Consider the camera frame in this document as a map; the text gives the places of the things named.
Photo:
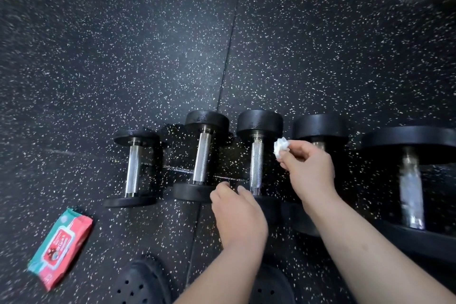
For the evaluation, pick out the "person's left hand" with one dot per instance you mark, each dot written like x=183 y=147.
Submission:
x=238 y=221

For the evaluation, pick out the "person's right hand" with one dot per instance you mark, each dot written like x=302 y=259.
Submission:
x=311 y=175

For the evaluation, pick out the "person's right thumb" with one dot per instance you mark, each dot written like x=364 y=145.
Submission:
x=288 y=162

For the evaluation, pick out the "person's left fingers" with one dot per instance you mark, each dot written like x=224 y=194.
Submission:
x=228 y=193

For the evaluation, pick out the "white wipe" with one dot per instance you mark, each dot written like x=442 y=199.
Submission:
x=280 y=147

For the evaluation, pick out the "medium black dumbbell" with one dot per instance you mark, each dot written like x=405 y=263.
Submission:
x=259 y=122

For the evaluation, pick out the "person's right forearm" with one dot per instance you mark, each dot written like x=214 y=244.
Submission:
x=363 y=254

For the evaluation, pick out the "person's left forearm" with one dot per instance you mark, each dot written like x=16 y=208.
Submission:
x=228 y=275

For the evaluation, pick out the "small black dumbbell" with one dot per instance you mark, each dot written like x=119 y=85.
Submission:
x=202 y=157

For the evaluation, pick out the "large black dumbbell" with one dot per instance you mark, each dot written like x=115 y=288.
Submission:
x=320 y=127

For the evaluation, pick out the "tiny black dumbbell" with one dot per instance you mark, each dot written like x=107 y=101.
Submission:
x=133 y=168

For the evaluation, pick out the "person's black right clog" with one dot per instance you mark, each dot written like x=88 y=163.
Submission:
x=272 y=287

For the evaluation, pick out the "person's black clog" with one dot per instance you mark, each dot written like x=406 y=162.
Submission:
x=272 y=287
x=142 y=284

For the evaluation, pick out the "largest black dumbbell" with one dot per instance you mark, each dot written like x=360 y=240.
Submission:
x=409 y=141

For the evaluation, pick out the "person's black left clog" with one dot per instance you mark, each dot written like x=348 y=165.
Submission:
x=142 y=284

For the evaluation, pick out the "red teal wet wipes packet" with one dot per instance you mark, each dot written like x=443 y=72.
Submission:
x=60 y=248

